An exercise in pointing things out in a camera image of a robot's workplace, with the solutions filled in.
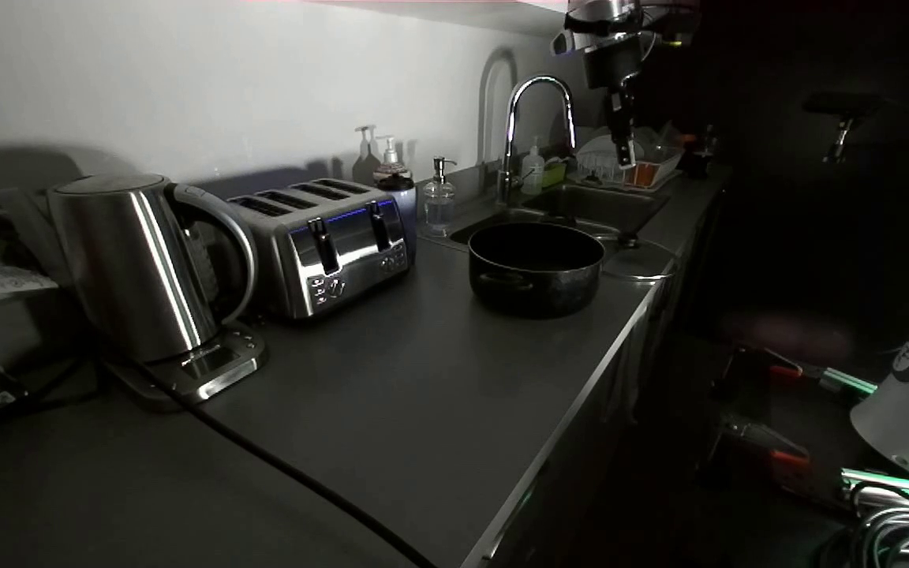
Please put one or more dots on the chrome arched kitchen faucet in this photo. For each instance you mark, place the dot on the chrome arched kitchen faucet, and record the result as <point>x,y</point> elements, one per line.
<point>537,114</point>

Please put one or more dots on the green sponge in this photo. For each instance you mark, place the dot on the green sponge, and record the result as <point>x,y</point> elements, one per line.
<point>552,175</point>

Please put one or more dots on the glass lid with black knob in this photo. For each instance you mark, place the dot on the glass lid with black knob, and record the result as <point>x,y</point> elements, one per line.
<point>644,263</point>

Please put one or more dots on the steel double basin sink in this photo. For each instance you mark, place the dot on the steel double basin sink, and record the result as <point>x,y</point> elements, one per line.
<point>582,209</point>

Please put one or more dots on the clear soap dispenser bottle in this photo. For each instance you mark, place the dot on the clear soap dispenser bottle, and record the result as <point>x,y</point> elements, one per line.
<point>439,193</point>

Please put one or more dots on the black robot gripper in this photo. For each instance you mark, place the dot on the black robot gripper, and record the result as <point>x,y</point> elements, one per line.
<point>624,88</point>

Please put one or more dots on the black cooking pot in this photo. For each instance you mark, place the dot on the black cooking pot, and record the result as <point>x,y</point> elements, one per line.
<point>536,270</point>

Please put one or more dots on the clear glass bottle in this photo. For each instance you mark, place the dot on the clear glass bottle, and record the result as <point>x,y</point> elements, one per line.
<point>367,155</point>

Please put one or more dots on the stainless steel four-slot toaster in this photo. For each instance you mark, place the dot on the stainless steel four-slot toaster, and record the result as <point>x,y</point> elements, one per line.
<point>322,246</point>

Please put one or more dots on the stainless steel electric kettle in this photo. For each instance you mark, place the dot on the stainless steel electric kettle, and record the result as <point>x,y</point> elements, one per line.
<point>144,263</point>

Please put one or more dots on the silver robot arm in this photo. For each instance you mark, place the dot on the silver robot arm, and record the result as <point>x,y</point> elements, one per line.
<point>602,23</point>

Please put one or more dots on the kettle power base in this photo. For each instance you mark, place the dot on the kettle power base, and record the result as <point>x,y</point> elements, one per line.
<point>207,367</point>

